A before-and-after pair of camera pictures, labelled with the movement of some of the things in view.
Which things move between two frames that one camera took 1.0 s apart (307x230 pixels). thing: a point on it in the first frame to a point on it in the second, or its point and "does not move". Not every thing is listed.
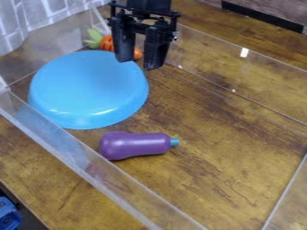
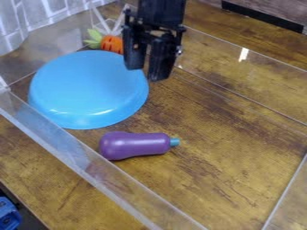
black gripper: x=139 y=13 to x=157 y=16
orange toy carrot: x=104 y=42 does not move
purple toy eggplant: x=120 y=145 does not move
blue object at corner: x=9 y=216 does not move
